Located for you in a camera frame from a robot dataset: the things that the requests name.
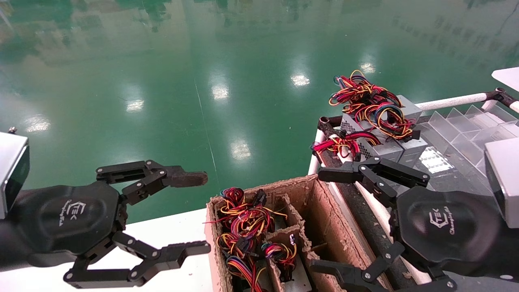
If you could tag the white board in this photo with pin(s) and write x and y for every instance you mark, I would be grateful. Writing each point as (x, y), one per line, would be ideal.
(509, 77)

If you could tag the left gripper brown-padded finger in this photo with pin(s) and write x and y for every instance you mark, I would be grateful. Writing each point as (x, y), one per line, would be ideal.
(186, 178)

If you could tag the short white cart pipe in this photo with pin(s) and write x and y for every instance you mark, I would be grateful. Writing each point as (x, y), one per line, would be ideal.
(313, 164)

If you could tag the grey perforated power supply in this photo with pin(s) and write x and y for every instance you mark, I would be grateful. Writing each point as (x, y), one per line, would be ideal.
(383, 150)

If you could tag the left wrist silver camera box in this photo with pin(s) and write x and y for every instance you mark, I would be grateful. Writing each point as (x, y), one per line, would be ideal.
(10, 162)

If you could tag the brown cardboard divider box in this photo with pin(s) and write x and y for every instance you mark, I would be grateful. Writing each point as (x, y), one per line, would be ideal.
(324, 219)

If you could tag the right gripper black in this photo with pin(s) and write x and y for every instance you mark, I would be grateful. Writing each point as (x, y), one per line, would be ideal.
(446, 227)

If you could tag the clear acrylic divider tray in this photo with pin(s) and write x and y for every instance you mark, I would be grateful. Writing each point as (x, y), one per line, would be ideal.
(458, 129)

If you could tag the long white cart pipe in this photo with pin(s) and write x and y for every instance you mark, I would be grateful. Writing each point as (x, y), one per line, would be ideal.
(373, 205)

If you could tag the black pipe joint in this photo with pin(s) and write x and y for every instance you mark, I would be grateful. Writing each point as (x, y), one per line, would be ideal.
(500, 95)
(326, 123)

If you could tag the white foam cart pipe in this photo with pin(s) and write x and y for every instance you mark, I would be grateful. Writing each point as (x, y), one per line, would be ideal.
(454, 100)

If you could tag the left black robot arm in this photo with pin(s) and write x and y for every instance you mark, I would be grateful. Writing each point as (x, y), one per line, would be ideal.
(9, 243)

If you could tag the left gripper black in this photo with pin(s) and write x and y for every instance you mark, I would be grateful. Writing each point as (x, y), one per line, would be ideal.
(73, 217)

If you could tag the right dark robot arm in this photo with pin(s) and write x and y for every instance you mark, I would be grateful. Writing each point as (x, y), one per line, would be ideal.
(486, 284)

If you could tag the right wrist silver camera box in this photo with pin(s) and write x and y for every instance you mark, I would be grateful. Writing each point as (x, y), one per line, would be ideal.
(505, 174)

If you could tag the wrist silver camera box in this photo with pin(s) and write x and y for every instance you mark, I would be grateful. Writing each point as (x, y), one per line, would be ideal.
(505, 174)
(10, 162)

